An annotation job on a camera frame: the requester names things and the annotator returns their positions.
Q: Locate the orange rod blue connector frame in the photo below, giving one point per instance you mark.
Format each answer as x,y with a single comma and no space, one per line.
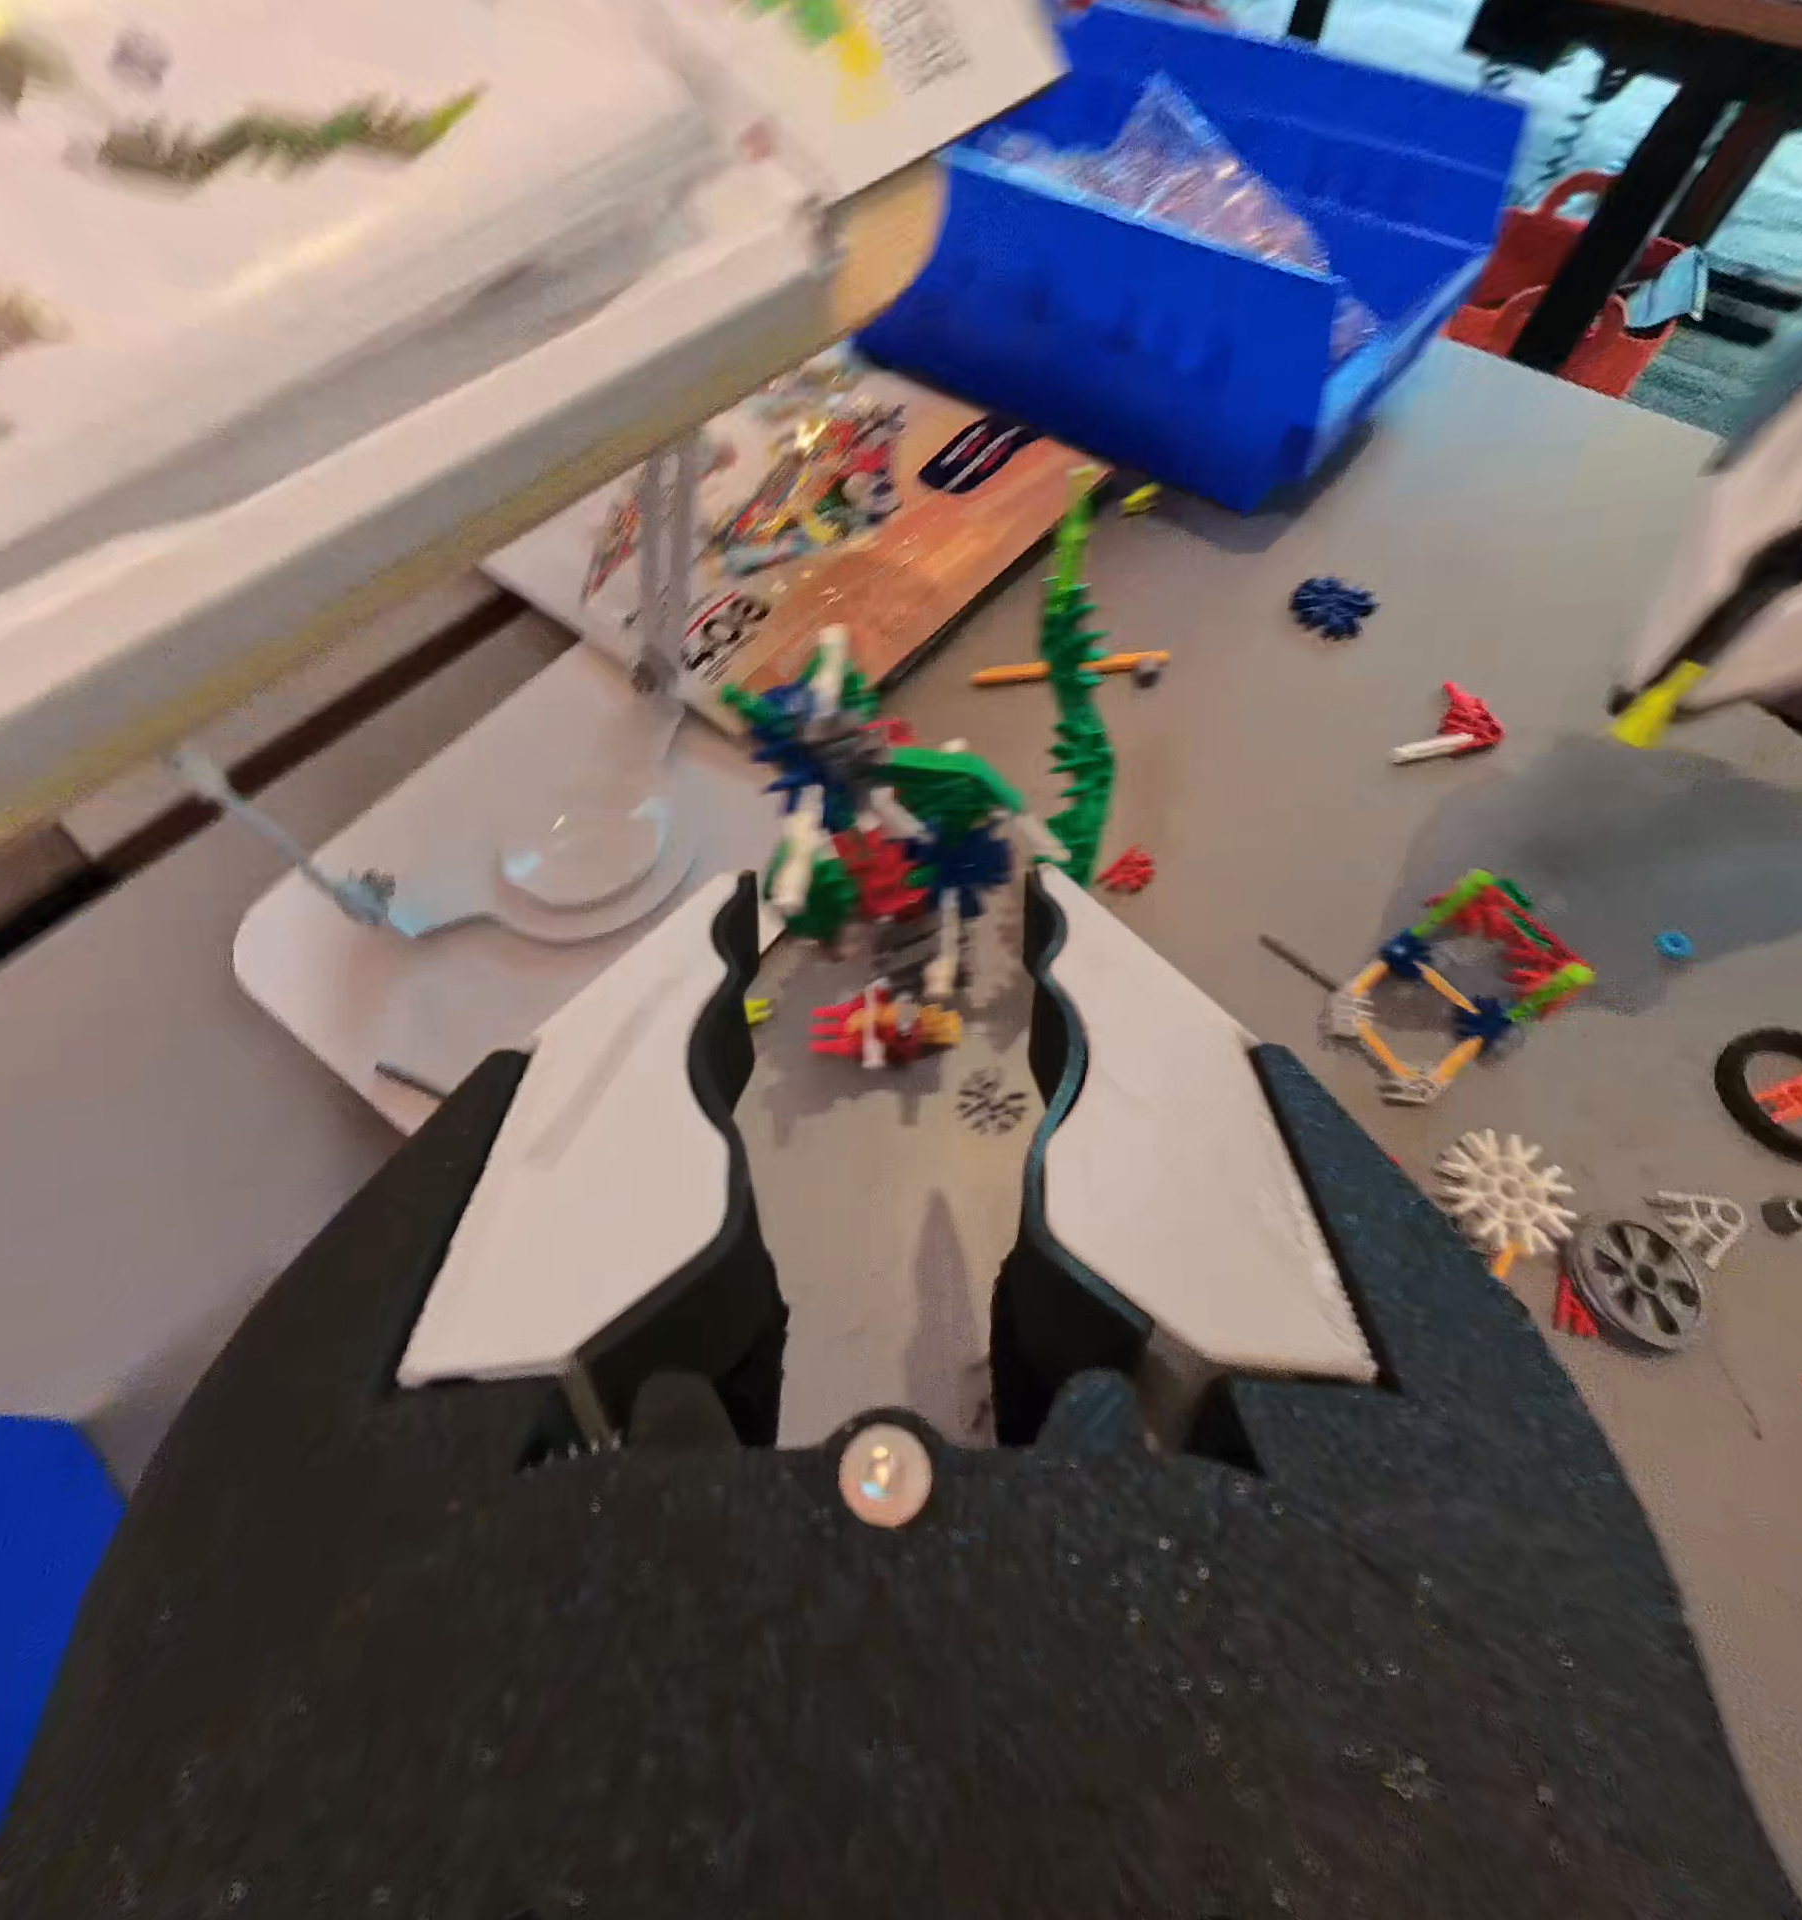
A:
1427,1021

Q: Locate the blue snowflake connector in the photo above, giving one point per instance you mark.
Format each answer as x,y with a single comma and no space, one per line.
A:
1332,609

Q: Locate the instruction booklet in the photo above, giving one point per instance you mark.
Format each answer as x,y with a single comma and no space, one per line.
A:
302,179

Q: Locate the grey fan connector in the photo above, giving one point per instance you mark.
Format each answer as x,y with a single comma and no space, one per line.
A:
1703,1223

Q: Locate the clear plastic bag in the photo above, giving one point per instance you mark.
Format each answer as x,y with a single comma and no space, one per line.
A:
1202,179

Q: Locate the printed toy packet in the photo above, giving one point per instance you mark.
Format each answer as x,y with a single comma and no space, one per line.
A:
903,571

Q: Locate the small yellow connector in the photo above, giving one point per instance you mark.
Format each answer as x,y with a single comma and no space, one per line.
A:
1139,499

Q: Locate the orange rod grey end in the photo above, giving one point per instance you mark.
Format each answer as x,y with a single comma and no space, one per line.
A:
1068,665

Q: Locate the red connector white rod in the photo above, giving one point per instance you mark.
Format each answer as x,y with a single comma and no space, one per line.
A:
1457,726

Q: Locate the thin dark grey rod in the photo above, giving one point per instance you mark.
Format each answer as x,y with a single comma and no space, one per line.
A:
413,1070

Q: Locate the grey wheel hub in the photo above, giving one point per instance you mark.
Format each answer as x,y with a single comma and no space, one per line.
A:
1644,1280

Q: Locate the blue bin with sticker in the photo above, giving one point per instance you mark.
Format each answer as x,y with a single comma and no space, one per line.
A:
18,1651

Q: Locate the blue plastic bin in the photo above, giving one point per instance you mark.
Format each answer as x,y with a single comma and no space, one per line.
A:
1143,376

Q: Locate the multicolour toy model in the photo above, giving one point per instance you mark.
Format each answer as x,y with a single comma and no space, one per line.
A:
903,809

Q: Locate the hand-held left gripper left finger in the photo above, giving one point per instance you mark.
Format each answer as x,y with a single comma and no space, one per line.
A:
587,1201

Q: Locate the red bucket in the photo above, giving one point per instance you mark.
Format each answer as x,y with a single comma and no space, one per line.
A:
1593,300

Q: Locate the black rubber tire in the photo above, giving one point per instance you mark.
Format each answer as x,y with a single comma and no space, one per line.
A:
1737,1095

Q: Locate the white snowflake connector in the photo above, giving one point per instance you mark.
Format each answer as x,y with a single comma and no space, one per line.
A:
1506,1191

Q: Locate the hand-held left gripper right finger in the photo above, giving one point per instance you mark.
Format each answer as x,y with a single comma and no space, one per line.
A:
1202,1201

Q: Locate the small red connector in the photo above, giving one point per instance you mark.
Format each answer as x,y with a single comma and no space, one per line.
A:
1128,870
1574,1305

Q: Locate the short orange rod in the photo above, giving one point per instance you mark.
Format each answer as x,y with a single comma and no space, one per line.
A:
1506,1263

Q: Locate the small black piece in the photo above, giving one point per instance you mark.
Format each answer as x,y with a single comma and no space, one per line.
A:
1794,1216

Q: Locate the short yellow rod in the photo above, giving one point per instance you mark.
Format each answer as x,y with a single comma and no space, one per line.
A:
1652,711

